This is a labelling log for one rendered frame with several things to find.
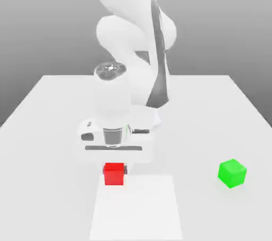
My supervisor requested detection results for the small red cube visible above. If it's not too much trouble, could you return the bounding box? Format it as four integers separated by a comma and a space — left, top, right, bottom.
103, 162, 126, 186

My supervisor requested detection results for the small green cube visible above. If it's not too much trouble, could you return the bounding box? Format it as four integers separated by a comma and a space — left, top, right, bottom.
217, 158, 248, 189

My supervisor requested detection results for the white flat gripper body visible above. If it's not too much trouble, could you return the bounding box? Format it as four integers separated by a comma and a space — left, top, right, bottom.
74, 140, 154, 164

